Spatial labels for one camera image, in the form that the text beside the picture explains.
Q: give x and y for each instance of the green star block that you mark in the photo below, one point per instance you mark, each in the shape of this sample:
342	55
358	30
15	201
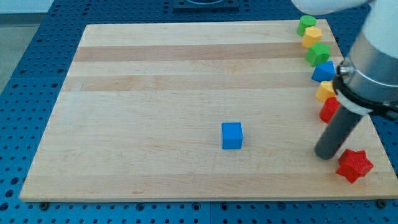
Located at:
318	54

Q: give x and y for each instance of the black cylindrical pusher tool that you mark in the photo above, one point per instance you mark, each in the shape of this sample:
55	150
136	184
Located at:
339	128

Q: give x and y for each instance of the green cylinder block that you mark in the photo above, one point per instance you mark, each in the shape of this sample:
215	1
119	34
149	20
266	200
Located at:
305	22

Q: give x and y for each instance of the yellow hexagon block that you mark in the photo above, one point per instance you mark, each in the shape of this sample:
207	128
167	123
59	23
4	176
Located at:
311	36

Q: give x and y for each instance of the blue cube block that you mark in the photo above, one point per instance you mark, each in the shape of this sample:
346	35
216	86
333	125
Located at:
231	136

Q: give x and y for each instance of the red cylinder block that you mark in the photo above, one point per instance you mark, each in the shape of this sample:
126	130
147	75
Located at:
328	110

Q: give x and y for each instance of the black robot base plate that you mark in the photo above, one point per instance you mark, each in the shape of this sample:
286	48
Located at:
186	5

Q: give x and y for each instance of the blue pentagon block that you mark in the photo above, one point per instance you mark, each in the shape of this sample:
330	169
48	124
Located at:
324	72

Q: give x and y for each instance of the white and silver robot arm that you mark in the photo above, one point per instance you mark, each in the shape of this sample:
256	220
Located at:
366	80

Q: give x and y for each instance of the red star block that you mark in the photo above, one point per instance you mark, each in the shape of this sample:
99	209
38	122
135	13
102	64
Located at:
353	165

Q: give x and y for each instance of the wooden board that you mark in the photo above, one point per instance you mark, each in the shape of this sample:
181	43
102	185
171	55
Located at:
138	119

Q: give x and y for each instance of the yellow pentagon block lower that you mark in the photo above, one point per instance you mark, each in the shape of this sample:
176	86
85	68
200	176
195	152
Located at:
325	91

